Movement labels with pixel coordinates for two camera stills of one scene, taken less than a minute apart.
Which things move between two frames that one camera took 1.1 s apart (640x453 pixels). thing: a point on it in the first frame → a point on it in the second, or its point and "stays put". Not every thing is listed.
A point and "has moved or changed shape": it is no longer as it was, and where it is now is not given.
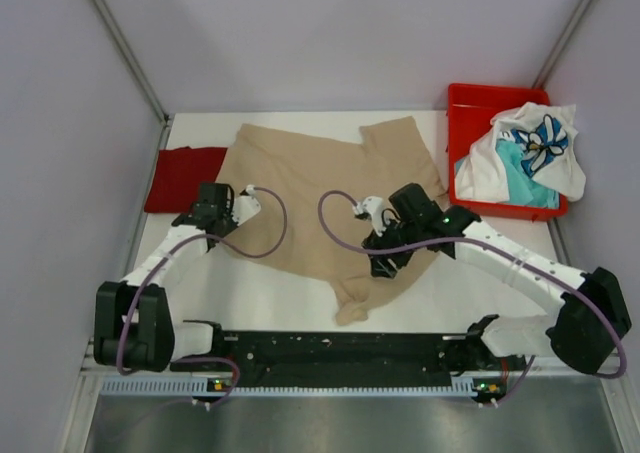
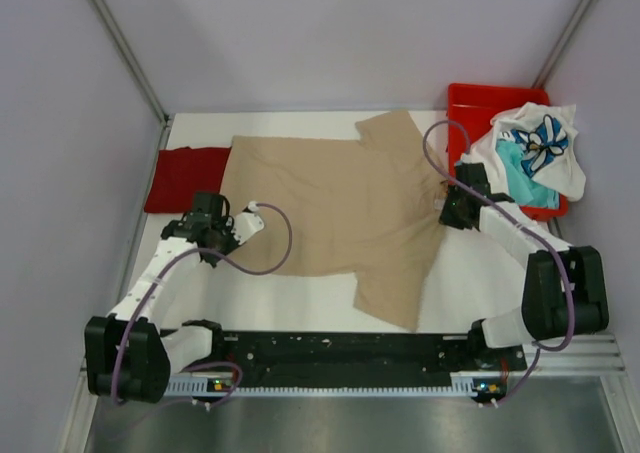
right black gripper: (381, 264) → (445, 218)
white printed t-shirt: (546, 146) stays put
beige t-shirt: (308, 185) has moved or changed shape
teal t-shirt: (522, 189) stays put
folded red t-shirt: (178, 175) stays put
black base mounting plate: (334, 356) stays put
